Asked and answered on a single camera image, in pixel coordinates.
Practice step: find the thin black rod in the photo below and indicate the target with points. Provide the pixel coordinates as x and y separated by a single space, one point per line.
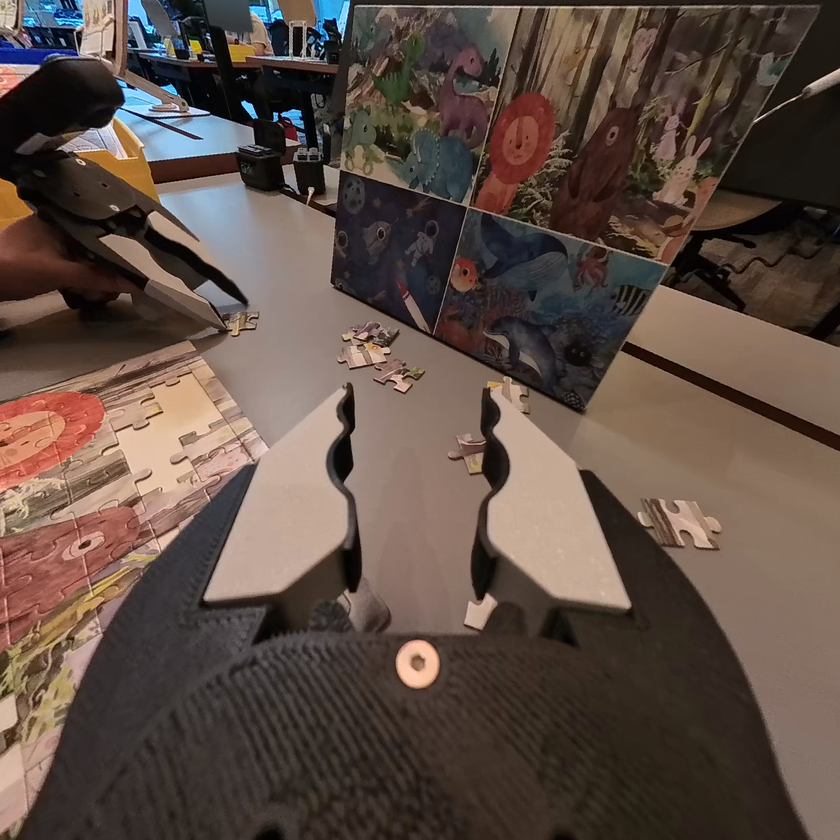
170 126

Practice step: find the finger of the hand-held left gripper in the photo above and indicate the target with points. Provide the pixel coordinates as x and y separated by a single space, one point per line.
131 256
184 253

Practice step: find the white frame stand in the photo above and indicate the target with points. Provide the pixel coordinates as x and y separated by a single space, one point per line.
298 39

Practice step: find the white patterned puzzle piece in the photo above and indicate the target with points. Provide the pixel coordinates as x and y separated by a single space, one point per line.
517 397

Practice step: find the background desk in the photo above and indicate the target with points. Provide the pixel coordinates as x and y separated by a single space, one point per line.
289 64

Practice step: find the plain white puzzle piece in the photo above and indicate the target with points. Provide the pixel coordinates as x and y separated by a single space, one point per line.
478 610

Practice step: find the wooden stand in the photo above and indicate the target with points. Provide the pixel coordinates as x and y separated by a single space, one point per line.
167 103

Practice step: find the green-tipped puzzle piece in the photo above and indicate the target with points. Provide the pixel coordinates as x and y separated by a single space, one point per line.
397 376

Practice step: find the white gooseneck microphone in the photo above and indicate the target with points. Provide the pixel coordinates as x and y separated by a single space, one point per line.
823 84

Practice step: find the illustrated puzzle box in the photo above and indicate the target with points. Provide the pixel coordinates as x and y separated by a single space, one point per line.
558 197

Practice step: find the dark purple puzzle piece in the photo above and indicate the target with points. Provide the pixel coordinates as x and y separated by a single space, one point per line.
467 449

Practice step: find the grey striped puzzle piece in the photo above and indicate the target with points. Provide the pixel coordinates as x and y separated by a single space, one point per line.
679 522

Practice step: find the black charger box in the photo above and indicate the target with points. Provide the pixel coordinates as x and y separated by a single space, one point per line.
259 167
269 133

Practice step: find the white printed sheet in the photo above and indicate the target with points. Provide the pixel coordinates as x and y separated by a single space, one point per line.
105 141

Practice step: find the red bag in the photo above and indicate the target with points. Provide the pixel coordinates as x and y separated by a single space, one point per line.
290 127

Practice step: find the yellow plastic bin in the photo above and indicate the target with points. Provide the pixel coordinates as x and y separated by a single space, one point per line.
134 164

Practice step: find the black partition panel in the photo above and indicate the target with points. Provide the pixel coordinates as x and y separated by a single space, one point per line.
787 151

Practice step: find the yellow-green puzzle piece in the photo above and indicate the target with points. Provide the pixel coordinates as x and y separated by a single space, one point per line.
241 321

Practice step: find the partly assembled jigsaw puzzle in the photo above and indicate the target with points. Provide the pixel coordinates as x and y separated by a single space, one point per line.
79 525

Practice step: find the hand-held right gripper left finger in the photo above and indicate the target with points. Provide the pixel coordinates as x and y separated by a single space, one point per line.
282 525

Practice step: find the person's left hand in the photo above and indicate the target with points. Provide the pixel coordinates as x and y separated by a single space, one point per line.
39 262

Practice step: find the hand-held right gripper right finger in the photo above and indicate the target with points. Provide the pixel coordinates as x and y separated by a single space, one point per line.
558 525

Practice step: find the black pole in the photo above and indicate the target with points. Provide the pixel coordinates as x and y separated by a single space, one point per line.
224 65

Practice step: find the purple joined puzzle pieces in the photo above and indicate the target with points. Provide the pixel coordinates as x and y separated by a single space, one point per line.
371 333

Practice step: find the black battery charger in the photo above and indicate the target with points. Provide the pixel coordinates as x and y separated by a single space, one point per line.
308 170

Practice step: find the pale grey puzzle piece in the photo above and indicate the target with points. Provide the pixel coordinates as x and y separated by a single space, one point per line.
361 356

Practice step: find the office chair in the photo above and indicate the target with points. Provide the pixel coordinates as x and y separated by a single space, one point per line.
741 210

